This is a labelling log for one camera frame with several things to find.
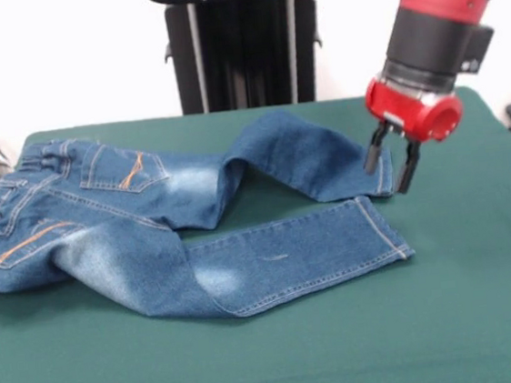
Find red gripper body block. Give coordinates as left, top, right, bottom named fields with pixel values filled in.
left=362, top=67, right=467, bottom=150

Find dark green table cloth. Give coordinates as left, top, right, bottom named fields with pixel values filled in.
left=0, top=78, right=511, bottom=383

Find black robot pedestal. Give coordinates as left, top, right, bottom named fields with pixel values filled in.
left=143, top=0, right=348, bottom=119

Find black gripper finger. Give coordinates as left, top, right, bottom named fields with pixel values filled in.
left=360, top=121, right=395, bottom=176
left=392, top=136, right=426, bottom=195

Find blue denim jeans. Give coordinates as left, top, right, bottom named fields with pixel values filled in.
left=0, top=96, right=421, bottom=344

